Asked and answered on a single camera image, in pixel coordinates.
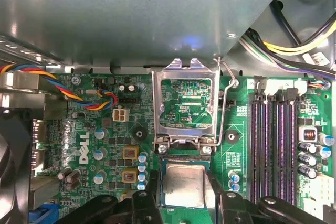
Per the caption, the twisted coloured fan wire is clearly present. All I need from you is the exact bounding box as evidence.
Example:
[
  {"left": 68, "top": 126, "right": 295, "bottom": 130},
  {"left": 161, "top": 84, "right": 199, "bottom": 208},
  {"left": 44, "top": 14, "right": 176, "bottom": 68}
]
[{"left": 0, "top": 63, "right": 119, "bottom": 111}]

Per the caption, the yellow black power wire bundle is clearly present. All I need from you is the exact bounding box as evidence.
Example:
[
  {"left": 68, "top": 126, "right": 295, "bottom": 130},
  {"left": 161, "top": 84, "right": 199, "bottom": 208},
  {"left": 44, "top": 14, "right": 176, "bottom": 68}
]
[{"left": 237, "top": 11, "right": 336, "bottom": 80}]

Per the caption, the black case fan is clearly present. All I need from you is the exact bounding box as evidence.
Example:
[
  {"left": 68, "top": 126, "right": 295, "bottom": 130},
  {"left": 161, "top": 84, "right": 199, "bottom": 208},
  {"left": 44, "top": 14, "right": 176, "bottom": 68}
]
[{"left": 0, "top": 107, "right": 34, "bottom": 224}]

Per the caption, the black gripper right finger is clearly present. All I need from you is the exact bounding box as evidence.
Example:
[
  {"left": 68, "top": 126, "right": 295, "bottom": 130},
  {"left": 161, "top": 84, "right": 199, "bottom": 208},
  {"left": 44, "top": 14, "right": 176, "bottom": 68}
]
[{"left": 205, "top": 171, "right": 326, "bottom": 224}]

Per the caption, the grey power supply box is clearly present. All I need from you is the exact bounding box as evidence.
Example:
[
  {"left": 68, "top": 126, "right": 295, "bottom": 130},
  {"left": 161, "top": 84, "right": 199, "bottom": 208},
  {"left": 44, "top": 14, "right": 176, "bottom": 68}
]
[{"left": 0, "top": 0, "right": 297, "bottom": 68}]

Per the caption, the thin wire locking lever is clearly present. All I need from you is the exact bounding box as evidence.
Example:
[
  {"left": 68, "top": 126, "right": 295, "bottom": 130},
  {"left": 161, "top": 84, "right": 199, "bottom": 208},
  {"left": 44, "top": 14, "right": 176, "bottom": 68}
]
[{"left": 214, "top": 56, "right": 238, "bottom": 147}]

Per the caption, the metal socket cover frame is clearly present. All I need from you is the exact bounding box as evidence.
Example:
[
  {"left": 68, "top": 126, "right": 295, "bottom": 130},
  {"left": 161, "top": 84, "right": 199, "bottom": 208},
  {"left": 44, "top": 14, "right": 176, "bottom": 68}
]
[{"left": 152, "top": 58, "right": 221, "bottom": 147}]

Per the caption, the silver green CPU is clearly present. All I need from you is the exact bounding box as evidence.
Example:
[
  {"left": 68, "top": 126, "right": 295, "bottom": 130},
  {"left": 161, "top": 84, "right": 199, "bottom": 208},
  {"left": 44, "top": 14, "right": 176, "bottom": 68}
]
[{"left": 159, "top": 158, "right": 212, "bottom": 209}]

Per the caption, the white four pin connector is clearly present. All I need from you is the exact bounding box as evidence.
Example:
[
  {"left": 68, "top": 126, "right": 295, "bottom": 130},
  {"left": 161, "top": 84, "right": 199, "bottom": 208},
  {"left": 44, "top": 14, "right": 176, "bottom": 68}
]
[{"left": 112, "top": 107, "right": 131, "bottom": 123}]

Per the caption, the green motherboard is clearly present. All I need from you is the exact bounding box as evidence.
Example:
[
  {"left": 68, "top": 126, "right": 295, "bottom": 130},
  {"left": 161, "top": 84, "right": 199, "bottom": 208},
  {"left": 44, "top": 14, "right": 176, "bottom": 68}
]
[{"left": 31, "top": 71, "right": 336, "bottom": 224}]

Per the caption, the CPU socket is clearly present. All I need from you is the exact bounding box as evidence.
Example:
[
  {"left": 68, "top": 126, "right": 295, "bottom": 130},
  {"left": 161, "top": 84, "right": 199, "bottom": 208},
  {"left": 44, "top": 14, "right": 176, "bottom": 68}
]
[{"left": 156, "top": 148, "right": 214, "bottom": 210}]

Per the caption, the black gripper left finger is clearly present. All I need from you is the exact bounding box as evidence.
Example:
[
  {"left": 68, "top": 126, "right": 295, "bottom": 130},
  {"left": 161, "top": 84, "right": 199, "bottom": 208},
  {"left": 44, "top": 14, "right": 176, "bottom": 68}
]
[{"left": 56, "top": 170, "right": 164, "bottom": 224}]

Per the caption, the black RAM slot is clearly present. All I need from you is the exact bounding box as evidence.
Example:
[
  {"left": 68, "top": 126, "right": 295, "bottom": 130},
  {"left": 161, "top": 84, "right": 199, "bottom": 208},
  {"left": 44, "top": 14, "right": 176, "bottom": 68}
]
[
  {"left": 286, "top": 94, "right": 299, "bottom": 206},
  {"left": 248, "top": 94, "right": 261, "bottom": 206},
  {"left": 261, "top": 94, "right": 274, "bottom": 204},
  {"left": 274, "top": 94, "right": 286, "bottom": 202}
]

